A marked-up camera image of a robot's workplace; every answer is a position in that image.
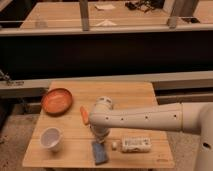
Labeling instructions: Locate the grey metal post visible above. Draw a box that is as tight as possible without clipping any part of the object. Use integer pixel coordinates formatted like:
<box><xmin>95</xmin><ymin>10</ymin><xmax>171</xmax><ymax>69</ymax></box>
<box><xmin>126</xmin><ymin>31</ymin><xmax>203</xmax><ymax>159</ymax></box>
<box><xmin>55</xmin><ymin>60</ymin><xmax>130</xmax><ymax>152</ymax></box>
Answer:
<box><xmin>79</xmin><ymin>0</ymin><xmax>90</xmax><ymax>31</ymax></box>
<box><xmin>167</xmin><ymin>0</ymin><xmax>186</xmax><ymax>29</ymax></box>

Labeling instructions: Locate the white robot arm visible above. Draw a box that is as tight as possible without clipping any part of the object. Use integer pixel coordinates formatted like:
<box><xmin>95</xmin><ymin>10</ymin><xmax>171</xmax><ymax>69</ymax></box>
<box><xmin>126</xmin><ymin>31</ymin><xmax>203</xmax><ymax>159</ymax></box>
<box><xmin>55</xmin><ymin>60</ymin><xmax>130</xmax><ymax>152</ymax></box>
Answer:
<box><xmin>89</xmin><ymin>97</ymin><xmax>213</xmax><ymax>171</ymax></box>

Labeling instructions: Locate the orange carrot toy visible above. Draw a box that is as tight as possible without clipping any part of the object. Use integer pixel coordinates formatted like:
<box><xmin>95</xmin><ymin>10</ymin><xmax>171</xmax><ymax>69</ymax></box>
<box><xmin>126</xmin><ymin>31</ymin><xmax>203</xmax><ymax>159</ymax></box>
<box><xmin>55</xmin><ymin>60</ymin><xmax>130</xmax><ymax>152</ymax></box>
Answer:
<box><xmin>80</xmin><ymin>106</ymin><xmax>89</xmax><ymax>125</ymax></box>

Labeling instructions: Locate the white cup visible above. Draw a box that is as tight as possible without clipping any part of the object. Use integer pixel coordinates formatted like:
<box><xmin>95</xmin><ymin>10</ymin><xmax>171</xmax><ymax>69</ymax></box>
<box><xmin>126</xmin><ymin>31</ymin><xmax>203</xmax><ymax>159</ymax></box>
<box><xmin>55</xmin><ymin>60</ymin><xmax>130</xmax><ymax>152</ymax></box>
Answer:
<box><xmin>40</xmin><ymin>127</ymin><xmax>62</xmax><ymax>152</ymax></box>

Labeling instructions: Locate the orange bowl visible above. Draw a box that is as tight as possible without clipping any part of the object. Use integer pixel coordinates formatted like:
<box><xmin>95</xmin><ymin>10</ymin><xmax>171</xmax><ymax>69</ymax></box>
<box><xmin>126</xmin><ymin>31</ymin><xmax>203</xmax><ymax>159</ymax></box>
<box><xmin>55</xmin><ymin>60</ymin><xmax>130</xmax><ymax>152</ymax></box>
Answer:
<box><xmin>41</xmin><ymin>88</ymin><xmax>73</xmax><ymax>116</ymax></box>

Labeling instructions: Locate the small wooden table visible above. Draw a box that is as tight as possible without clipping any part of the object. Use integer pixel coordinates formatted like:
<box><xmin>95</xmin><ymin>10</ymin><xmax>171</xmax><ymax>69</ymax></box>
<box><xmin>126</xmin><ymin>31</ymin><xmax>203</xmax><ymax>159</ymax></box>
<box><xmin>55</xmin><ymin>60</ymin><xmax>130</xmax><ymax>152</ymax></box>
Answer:
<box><xmin>22</xmin><ymin>80</ymin><xmax>176</xmax><ymax>169</ymax></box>

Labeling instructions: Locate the small white piece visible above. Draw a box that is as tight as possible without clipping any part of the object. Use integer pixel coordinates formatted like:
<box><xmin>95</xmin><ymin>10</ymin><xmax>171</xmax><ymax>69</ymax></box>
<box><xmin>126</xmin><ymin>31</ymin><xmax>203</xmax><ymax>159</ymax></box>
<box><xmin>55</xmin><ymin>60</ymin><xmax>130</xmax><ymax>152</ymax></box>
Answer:
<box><xmin>112</xmin><ymin>142</ymin><xmax>118</xmax><ymax>150</ymax></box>

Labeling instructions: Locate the blue eraser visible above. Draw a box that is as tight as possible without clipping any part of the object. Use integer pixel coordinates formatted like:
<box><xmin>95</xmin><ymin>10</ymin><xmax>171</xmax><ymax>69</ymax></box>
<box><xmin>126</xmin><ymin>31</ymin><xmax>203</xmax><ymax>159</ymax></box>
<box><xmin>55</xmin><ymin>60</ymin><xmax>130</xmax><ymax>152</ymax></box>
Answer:
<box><xmin>92</xmin><ymin>141</ymin><xmax>108</xmax><ymax>165</ymax></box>

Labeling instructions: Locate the grey metal post right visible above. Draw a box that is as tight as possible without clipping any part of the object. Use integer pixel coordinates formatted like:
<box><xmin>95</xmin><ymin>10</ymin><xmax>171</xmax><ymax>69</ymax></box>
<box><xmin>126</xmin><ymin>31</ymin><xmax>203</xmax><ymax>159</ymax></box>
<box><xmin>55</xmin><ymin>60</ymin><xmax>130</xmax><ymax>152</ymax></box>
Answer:
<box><xmin>167</xmin><ymin>0</ymin><xmax>186</xmax><ymax>29</ymax></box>

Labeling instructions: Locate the folded white paper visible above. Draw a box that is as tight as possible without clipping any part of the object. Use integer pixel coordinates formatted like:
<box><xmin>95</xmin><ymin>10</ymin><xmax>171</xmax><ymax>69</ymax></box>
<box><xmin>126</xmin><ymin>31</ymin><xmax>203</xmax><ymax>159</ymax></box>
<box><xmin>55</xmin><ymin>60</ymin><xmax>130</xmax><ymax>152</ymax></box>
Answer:
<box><xmin>95</xmin><ymin>19</ymin><xmax>117</xmax><ymax>27</ymax></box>

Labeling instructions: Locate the metal clamp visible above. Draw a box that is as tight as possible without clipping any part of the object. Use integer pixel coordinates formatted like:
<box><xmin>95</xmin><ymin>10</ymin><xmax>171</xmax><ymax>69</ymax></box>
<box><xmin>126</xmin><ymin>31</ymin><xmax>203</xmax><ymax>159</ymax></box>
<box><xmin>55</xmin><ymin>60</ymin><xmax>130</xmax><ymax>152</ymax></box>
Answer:
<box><xmin>0</xmin><ymin>69</ymin><xmax>24</xmax><ymax>86</ymax></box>

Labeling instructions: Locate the black cables pile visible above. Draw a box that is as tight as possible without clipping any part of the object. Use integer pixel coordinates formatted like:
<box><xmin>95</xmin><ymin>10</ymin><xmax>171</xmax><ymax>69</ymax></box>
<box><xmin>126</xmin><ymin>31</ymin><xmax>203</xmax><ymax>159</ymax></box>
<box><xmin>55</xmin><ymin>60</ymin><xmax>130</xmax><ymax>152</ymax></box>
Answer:
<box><xmin>124</xmin><ymin>0</ymin><xmax>165</xmax><ymax>13</ymax></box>

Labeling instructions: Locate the white paper sheet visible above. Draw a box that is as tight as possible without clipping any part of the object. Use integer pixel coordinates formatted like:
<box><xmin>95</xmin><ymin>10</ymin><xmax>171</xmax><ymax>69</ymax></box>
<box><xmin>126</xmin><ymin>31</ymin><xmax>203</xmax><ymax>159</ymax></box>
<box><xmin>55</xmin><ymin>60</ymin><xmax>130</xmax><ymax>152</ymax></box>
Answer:
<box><xmin>95</xmin><ymin>4</ymin><xmax>115</xmax><ymax>10</ymax></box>

